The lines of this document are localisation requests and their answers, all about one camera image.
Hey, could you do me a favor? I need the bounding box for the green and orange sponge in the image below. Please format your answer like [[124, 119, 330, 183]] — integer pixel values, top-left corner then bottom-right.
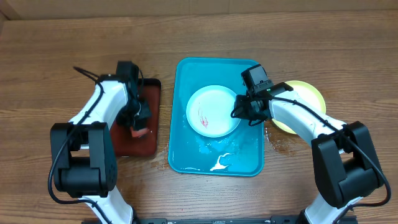
[[130, 127, 149, 138]]

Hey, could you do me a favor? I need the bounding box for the light blue plate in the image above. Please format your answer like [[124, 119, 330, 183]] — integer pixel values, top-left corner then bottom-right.
[[186, 85, 241, 138]]

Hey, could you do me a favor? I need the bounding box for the green rimmed plate front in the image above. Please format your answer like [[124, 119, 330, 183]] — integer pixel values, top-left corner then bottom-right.
[[271, 80, 326, 135]]

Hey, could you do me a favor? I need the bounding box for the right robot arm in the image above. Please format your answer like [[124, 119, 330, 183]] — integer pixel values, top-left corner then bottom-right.
[[231, 83, 392, 223]]

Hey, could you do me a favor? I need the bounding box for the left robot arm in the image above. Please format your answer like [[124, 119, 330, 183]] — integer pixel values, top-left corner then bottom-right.
[[47, 61, 151, 224]]

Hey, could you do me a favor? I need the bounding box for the black tray with red liquid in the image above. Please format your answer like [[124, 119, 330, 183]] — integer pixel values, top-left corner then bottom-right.
[[110, 78, 161, 157]]

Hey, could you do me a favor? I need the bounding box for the teal plastic tray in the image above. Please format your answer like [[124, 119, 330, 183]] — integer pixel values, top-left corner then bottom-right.
[[169, 57, 264, 177]]

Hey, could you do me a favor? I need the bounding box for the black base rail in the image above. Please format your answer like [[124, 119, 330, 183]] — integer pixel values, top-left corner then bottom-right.
[[81, 214, 358, 224]]

